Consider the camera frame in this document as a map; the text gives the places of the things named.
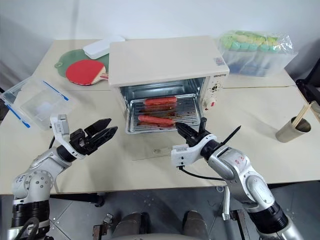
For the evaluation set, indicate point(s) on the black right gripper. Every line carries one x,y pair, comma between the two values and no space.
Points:
196,139

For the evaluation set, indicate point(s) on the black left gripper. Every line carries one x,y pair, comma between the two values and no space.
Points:
82,143

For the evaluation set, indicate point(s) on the silver baking tray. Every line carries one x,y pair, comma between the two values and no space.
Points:
185,107

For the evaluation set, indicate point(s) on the clear glass oven door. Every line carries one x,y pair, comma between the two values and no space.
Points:
150,143

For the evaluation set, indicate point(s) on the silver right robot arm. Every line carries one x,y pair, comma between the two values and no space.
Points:
237,165

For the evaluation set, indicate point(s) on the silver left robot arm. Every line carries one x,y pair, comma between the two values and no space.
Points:
42,162

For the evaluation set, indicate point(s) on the red sausage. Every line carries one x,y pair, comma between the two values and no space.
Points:
160,101
155,120

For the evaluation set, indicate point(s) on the round oven control knob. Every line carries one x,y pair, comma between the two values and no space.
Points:
214,89

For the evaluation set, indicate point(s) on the cream toaster oven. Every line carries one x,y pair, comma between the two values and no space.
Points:
160,60

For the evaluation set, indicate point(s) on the black zip tie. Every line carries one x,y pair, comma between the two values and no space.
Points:
231,135

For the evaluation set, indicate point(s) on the blue container latch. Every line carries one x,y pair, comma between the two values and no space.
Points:
56,91
17,115

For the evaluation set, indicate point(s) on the red table tennis paddle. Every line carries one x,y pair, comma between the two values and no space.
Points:
82,72

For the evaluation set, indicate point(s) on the clear plastic storage container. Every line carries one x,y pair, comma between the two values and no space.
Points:
37,105

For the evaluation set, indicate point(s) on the white rectangular box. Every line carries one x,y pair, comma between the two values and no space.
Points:
102,47

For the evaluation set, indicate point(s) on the clear bag of coloured cups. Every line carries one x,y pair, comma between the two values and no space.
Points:
257,55

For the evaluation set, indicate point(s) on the metal cup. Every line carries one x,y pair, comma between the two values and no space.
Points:
291,133

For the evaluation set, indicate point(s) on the dark rounded shape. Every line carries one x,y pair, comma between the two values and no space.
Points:
195,225
133,226

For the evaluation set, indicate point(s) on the wooden chopstick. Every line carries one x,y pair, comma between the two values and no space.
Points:
300,114
305,111

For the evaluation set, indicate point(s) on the black stand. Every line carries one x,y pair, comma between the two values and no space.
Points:
308,92

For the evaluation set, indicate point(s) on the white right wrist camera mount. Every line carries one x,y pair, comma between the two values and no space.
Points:
185,155

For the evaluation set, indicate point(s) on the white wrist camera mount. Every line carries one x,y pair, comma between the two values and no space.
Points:
185,155
60,126

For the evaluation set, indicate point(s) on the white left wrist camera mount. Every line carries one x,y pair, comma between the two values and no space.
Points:
60,126

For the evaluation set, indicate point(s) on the white metal bracket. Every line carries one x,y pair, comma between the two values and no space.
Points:
226,205

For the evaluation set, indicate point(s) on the metal caster frame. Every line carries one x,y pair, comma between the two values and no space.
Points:
102,227

